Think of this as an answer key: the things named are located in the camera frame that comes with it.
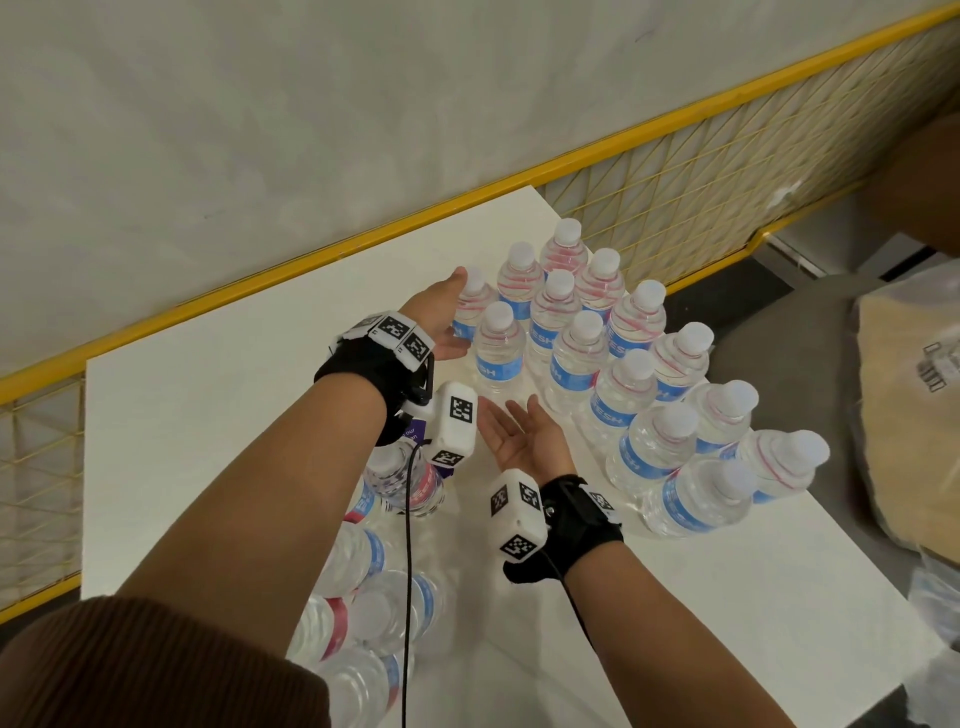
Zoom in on person's right hand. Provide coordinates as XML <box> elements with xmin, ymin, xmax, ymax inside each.
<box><xmin>477</xmin><ymin>395</ymin><xmax>577</xmax><ymax>481</ymax></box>

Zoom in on person's left hand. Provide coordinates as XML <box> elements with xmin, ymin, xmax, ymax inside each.
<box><xmin>395</xmin><ymin>267</ymin><xmax>472</xmax><ymax>361</ymax></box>

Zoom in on arranged group of water bottles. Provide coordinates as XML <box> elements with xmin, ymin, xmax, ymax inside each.
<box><xmin>449</xmin><ymin>217</ymin><xmax>832</xmax><ymax>540</ymax></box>

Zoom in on cluster of water bottles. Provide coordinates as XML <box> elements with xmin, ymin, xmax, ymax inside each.
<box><xmin>284</xmin><ymin>438</ymin><xmax>451</xmax><ymax>728</ymax></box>

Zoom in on brown cardboard box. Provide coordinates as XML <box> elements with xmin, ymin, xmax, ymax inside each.
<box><xmin>854</xmin><ymin>288</ymin><xmax>960</xmax><ymax>556</ymax></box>

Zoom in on person's right forearm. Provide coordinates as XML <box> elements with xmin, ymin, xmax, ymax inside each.
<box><xmin>562</xmin><ymin>539</ymin><xmax>796</xmax><ymax>728</ymax></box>

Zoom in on person's left forearm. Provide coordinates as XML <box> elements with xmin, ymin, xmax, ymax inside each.
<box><xmin>116</xmin><ymin>374</ymin><xmax>391</xmax><ymax>639</ymax></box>

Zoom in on black wristband with markers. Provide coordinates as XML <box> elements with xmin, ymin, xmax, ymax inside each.
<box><xmin>502</xmin><ymin>476</ymin><xmax>625</xmax><ymax>586</ymax></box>
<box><xmin>313</xmin><ymin>311</ymin><xmax>438</xmax><ymax>448</ymax></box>

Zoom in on white table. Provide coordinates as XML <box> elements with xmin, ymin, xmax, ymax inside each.
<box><xmin>80</xmin><ymin>185</ymin><xmax>948</xmax><ymax>728</ymax></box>

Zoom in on brown sweater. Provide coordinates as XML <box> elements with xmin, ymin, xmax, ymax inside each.
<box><xmin>0</xmin><ymin>596</ymin><xmax>331</xmax><ymax>728</ymax></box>

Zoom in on brown chair backrest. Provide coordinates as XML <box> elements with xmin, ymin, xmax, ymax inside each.
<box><xmin>858</xmin><ymin>112</ymin><xmax>960</xmax><ymax>256</ymax></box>

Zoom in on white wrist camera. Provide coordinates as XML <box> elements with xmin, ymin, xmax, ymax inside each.
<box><xmin>408</xmin><ymin>380</ymin><xmax>479</xmax><ymax>468</ymax></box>
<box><xmin>487</xmin><ymin>470</ymin><xmax>547</xmax><ymax>564</ymax></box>

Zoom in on black cable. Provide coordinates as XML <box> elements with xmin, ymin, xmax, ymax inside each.
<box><xmin>401</xmin><ymin>438</ymin><xmax>421</xmax><ymax>728</ymax></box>
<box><xmin>558</xmin><ymin>562</ymin><xmax>601</xmax><ymax>654</ymax></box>

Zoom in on yellow wire mesh fence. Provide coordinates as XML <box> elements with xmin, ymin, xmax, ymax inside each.
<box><xmin>0</xmin><ymin>0</ymin><xmax>960</xmax><ymax>624</ymax></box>

